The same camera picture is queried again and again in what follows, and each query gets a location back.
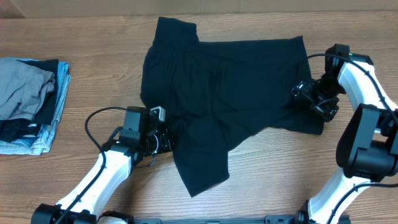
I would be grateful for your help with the grey folded garment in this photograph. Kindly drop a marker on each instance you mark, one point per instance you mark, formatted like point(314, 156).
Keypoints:
point(24, 89)

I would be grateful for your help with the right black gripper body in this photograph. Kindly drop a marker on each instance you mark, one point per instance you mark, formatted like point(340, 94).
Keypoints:
point(301, 93)

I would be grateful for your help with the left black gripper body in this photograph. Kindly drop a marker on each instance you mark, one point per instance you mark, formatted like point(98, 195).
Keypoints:
point(165, 142)

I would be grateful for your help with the black t-shirt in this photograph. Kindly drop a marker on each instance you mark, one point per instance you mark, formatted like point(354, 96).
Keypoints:
point(217, 94)

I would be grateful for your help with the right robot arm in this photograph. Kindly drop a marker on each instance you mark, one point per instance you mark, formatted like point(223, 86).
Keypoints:
point(367, 151)

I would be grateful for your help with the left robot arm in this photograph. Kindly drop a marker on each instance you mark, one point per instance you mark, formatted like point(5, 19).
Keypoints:
point(143, 134)

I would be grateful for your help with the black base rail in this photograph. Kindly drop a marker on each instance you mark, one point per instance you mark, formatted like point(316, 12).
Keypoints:
point(269, 219)

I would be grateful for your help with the black folded garment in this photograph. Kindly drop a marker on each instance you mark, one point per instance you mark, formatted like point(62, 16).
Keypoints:
point(23, 128)

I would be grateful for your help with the light blue folded jeans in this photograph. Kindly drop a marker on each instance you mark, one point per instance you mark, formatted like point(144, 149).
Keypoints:
point(43, 142)

